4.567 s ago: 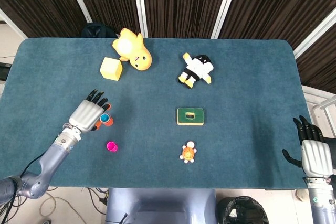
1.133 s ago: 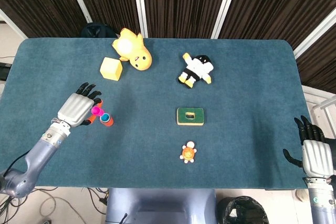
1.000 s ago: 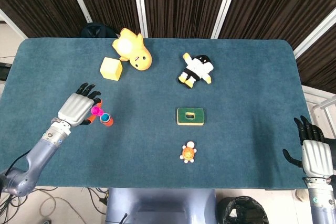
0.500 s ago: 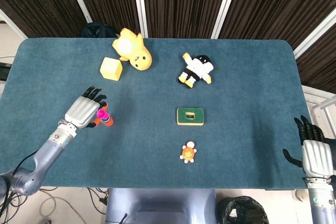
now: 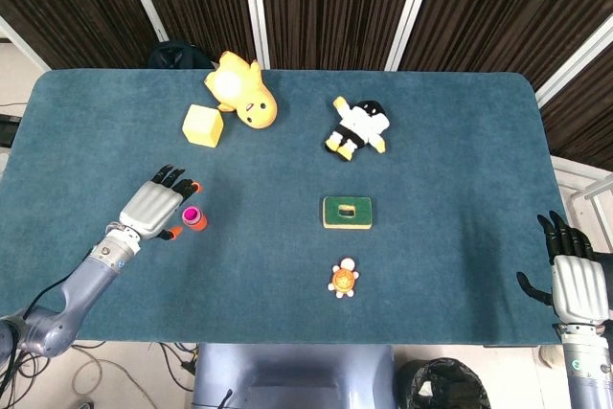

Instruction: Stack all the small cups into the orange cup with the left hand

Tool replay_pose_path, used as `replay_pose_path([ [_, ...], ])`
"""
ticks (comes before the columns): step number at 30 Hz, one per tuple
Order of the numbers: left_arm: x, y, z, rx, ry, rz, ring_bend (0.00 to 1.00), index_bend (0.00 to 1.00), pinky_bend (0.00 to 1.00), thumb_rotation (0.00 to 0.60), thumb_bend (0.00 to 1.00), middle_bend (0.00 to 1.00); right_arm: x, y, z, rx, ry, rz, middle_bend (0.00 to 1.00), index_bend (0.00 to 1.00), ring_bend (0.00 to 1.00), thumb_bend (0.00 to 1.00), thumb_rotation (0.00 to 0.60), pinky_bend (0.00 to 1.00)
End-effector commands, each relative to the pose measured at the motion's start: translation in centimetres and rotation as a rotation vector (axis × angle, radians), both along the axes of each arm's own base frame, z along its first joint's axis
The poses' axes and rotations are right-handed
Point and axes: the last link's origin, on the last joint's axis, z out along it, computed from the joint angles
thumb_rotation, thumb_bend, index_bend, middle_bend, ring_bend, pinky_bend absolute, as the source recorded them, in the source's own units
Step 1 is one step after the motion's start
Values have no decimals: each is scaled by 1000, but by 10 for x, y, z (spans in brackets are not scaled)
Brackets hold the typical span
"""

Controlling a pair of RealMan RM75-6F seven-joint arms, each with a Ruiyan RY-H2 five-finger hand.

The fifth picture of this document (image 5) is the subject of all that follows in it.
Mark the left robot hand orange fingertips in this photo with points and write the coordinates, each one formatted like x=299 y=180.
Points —
x=148 y=210

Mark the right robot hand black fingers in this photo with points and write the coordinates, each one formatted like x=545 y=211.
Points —
x=582 y=291

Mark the pink plastic cup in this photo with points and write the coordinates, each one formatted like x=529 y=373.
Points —
x=191 y=213

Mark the right robot arm grey-blue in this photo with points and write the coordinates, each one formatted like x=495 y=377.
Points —
x=591 y=370

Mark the left robot arm grey-blue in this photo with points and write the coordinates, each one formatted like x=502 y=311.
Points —
x=76 y=299

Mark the orange plastic cup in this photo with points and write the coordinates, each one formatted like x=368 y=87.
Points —
x=197 y=225

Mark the yellow foam cube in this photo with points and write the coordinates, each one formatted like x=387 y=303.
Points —
x=203 y=125

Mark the white metal rack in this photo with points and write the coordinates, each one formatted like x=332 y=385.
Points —
x=591 y=188

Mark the yellow plush animal toy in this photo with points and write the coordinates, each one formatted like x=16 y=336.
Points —
x=249 y=97

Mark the blue felt table cloth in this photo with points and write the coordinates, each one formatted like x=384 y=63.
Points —
x=431 y=260

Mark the black chair back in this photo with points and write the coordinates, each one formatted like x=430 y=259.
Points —
x=177 y=55

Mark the black box device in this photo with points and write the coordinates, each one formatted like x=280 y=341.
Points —
x=7 y=129

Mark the black trash bin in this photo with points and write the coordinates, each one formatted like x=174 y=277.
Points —
x=443 y=385

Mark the green yellow sponge block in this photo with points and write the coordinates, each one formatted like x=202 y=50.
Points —
x=333 y=215

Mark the orange white turtle toy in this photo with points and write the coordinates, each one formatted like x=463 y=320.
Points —
x=343 y=279

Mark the blue robot torso base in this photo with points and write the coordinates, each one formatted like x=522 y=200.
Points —
x=297 y=375

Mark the black white penguin plush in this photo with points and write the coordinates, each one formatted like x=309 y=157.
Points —
x=359 y=124

